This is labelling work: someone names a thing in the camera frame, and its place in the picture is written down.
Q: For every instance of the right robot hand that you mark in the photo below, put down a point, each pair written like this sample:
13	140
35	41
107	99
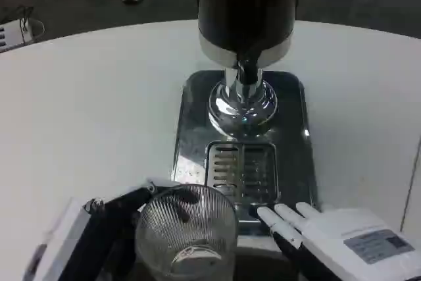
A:
345	238

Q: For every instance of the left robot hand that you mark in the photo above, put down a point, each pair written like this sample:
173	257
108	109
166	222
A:
98	228

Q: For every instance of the clear ribbed glass cup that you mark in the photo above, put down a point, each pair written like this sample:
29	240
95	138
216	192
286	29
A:
187	231

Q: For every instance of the steel drip tray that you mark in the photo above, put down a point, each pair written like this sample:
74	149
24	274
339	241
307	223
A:
292	149

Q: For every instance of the slotted steel drip grid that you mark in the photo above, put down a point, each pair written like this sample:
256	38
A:
241	170

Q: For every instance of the white power strip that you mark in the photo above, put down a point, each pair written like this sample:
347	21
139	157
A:
13	35

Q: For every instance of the black steel drink dispenser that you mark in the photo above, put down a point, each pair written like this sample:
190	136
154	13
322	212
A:
245	37

